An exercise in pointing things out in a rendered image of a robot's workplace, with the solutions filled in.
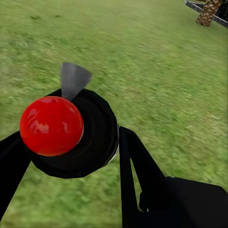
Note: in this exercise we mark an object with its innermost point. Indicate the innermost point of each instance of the pesticide atomizer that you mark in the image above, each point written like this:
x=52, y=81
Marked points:
x=71, y=132

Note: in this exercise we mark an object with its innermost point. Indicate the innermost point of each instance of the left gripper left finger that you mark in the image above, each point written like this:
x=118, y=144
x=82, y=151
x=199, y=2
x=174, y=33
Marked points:
x=13, y=164

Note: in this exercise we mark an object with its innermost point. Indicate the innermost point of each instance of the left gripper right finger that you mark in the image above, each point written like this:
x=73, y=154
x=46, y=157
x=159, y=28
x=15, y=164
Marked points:
x=164, y=207

